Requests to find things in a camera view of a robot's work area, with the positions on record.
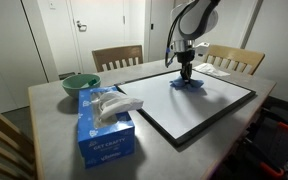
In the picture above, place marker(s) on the red handled clamp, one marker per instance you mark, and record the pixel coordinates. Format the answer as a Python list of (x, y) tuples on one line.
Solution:
[(281, 121)]

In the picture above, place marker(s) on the green bowl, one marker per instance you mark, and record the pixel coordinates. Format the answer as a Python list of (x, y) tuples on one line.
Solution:
[(73, 84)]

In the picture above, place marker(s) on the light wooden chair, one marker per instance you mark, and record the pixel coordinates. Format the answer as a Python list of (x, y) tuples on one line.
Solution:
[(236, 59)]

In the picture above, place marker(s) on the black framed whiteboard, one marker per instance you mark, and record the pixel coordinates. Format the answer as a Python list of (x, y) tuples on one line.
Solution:
[(179, 114)]

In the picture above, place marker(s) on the silver door handle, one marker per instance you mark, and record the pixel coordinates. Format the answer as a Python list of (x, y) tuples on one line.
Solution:
[(81, 27)]

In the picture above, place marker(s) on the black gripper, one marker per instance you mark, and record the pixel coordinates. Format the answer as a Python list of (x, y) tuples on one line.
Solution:
[(185, 58)]

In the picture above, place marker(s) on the white crumpled cloth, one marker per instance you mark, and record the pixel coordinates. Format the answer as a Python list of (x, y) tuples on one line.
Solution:
[(210, 70)]

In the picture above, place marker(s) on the orange handled clamp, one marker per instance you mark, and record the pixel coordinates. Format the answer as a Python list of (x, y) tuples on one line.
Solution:
[(265, 163)]

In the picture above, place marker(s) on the brown wooden chair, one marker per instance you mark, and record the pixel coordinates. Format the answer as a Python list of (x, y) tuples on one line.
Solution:
[(117, 57)]

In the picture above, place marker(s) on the wooden chair near camera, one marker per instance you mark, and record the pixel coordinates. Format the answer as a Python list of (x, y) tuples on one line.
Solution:
[(17, 153)]

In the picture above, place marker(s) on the blue microfiber towel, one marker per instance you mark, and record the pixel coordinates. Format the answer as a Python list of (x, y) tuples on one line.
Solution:
[(191, 86)]

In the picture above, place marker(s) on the blue tissue box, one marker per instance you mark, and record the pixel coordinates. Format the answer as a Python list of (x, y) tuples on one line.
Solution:
[(105, 130)]

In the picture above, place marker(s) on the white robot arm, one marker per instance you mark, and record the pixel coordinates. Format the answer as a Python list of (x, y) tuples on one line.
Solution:
[(189, 22)]

